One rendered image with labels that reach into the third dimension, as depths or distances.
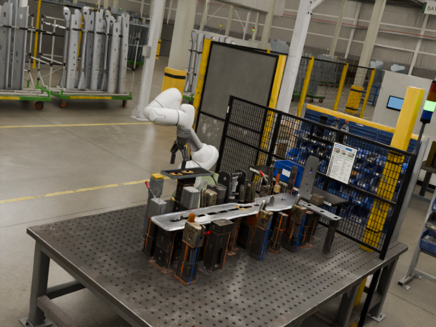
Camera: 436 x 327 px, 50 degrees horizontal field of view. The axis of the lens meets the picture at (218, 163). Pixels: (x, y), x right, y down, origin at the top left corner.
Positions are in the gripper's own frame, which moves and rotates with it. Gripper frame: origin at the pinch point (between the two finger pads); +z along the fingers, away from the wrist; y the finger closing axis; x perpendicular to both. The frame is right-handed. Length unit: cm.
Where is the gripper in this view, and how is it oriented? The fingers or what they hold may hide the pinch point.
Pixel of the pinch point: (177, 165)
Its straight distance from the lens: 313.7
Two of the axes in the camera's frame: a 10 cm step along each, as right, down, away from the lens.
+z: -1.9, 9.5, 2.7
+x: 7.9, -0.1, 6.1
